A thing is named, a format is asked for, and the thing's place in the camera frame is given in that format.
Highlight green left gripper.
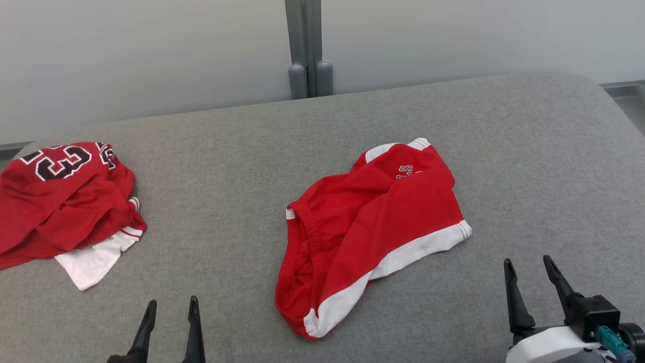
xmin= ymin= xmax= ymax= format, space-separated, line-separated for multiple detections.
xmin=106 ymin=296 xmax=206 ymax=363

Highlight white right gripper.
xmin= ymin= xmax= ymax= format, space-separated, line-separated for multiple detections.
xmin=504 ymin=255 xmax=645 ymax=363

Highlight red and white basketball jersey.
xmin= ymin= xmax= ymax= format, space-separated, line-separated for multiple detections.
xmin=0 ymin=142 xmax=147 ymax=291

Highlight red and white shorts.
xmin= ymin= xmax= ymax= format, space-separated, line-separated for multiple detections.
xmin=275 ymin=138 xmax=473 ymax=340

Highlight grey partition base rail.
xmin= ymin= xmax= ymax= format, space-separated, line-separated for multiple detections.
xmin=0 ymin=141 xmax=34 ymax=160
xmin=600 ymin=80 xmax=645 ymax=97

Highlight grey partition post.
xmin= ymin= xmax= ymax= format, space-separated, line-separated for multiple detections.
xmin=285 ymin=0 xmax=334 ymax=100

